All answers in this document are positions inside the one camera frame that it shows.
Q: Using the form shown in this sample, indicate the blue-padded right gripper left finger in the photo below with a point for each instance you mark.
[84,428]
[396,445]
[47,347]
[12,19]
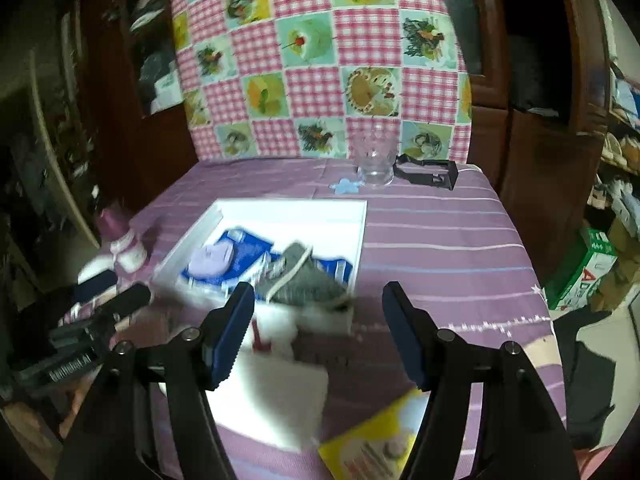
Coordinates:
[223,331]

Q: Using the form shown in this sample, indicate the green white cardboard box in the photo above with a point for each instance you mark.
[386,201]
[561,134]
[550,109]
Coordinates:
[586,262]

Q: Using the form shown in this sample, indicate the purple labelled bottle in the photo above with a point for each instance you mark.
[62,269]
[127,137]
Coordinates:
[121,239]

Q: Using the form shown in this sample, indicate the blue pack with lilac pad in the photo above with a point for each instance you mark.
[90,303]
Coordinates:
[236,256]

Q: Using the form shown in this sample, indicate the grey plaid cloth pouch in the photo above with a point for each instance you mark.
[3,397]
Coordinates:
[296,280]

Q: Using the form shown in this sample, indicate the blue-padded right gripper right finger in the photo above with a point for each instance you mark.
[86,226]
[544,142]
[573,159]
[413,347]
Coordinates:
[400,317]

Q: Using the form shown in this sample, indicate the blue printed sachet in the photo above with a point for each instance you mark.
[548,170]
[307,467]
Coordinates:
[340,269]

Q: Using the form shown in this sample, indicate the white paper towel roll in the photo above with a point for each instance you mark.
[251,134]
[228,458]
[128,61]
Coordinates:
[270,397]

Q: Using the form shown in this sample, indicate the pink checkered patchwork chair cover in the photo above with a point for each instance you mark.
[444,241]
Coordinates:
[313,78]

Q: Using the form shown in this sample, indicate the purple striped tablecloth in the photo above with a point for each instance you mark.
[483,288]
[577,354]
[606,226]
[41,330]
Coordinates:
[455,252]

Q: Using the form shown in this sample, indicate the dark wooden cabinet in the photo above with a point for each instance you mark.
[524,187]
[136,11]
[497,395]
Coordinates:
[541,114]

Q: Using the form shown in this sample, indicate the clear drinking glass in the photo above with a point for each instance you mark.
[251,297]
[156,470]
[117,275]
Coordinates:
[375,154]

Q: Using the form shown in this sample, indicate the yellow tissue packet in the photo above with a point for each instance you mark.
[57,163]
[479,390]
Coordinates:
[379,447]

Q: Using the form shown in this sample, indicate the white shallow box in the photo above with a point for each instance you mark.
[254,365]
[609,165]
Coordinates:
[331,228]

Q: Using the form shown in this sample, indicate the white plush toy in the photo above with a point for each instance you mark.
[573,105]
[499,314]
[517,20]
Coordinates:
[259,344]

